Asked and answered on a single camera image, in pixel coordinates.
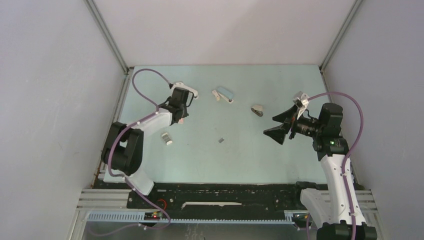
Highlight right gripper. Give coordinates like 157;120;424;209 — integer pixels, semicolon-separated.
263;103;323;145

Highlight beige stapler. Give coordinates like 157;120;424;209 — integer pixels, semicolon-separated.
250;104;264;117

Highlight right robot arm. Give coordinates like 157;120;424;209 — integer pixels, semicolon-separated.
263;103;378;240

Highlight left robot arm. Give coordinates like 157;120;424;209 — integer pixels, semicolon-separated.
101;82;199;208

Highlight small cream stapler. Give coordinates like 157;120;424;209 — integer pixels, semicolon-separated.
212;90;221;102

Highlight blue stapler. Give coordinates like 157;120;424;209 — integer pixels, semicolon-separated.
216;86;234;104

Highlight white staple box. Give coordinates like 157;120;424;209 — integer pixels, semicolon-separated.
164;136;173;145
161;132;171;142

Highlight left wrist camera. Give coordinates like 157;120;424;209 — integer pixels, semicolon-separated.
169;81;199;100

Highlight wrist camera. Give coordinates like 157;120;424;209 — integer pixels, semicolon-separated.
169;81;199;100
292;91;309;120

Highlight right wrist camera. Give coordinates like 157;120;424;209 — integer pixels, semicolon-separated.
292;91;309;120

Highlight blue cable duct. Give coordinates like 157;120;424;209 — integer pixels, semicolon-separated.
86;211;294;225

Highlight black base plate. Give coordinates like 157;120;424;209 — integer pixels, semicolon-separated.
147;181;328;220

